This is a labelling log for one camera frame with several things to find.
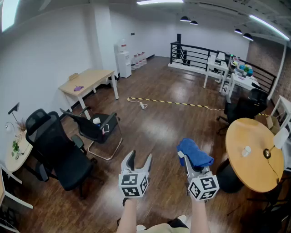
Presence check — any small white desk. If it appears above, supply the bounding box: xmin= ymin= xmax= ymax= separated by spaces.
xmin=203 ymin=55 xmax=229 ymax=93

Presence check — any white water dispenser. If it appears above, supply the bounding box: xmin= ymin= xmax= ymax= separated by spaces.
xmin=114 ymin=39 xmax=132 ymax=79

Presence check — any small green potted plant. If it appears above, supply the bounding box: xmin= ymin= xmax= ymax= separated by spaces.
xmin=11 ymin=140 xmax=21 ymax=160

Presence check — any black metal railing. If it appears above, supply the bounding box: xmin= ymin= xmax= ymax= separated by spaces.
xmin=170 ymin=33 xmax=277 ymax=94

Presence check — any curved wooden side table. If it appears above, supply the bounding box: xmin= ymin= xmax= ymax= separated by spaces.
xmin=5 ymin=131 xmax=34 ymax=173

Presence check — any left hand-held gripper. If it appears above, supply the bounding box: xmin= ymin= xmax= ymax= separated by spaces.
xmin=118 ymin=150 xmax=153 ymax=198

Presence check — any square ceiling light panel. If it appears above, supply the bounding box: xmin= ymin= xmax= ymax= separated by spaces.
xmin=1 ymin=0 xmax=21 ymax=33

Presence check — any rectangular wooden desk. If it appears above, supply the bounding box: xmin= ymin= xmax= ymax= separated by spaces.
xmin=58 ymin=69 xmax=120 ymax=120

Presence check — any blue cloth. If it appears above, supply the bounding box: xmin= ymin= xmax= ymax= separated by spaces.
xmin=176 ymin=138 xmax=215 ymax=169

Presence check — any round wooden table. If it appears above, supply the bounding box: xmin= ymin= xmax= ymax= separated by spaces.
xmin=216 ymin=117 xmax=285 ymax=193

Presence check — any small silver desk lamp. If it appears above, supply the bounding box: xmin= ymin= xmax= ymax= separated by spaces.
xmin=5 ymin=121 xmax=17 ymax=137

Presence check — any white shade table lamp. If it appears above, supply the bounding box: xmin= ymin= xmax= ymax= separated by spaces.
xmin=263 ymin=127 xmax=290 ymax=159

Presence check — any white side table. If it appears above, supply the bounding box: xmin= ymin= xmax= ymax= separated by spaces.
xmin=270 ymin=95 xmax=291 ymax=130

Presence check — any person's left forearm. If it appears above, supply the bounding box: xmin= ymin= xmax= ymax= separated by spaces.
xmin=115 ymin=197 xmax=138 ymax=233

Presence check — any person's beige clothing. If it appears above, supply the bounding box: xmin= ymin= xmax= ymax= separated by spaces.
xmin=145 ymin=222 xmax=191 ymax=233

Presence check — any black lamp cable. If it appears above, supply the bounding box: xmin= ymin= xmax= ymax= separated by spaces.
xmin=266 ymin=157 xmax=281 ymax=184

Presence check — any black cantilever visitor chair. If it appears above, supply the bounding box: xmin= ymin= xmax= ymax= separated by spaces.
xmin=60 ymin=106 xmax=123 ymax=161

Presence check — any long yellow-black floor tape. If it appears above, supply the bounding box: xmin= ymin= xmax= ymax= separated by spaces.
xmin=127 ymin=97 xmax=210 ymax=109

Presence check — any white frame desk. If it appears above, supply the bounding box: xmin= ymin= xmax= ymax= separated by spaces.
xmin=0 ymin=163 xmax=34 ymax=233

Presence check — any black mesh office chair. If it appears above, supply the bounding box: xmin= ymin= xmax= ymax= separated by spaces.
xmin=25 ymin=108 xmax=95 ymax=200
xmin=216 ymin=88 xmax=269 ymax=134

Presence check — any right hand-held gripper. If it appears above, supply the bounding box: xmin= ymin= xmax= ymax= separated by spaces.
xmin=177 ymin=151 xmax=220 ymax=202

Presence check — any dried brown plant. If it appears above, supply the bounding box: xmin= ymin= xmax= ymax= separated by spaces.
xmin=16 ymin=117 xmax=27 ymax=133

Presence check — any ceiling light strip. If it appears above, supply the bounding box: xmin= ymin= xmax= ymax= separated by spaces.
xmin=136 ymin=0 xmax=184 ymax=5
xmin=249 ymin=14 xmax=290 ymax=41

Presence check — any long white desk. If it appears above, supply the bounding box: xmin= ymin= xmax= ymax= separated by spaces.
xmin=226 ymin=72 xmax=262 ymax=99

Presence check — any white desktop device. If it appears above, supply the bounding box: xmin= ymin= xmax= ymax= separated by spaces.
xmin=215 ymin=51 xmax=226 ymax=64

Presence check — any open cardboard box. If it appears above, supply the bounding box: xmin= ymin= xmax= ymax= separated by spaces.
xmin=266 ymin=115 xmax=281 ymax=135

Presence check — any person's right forearm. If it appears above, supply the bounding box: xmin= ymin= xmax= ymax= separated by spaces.
xmin=190 ymin=197 xmax=211 ymax=233

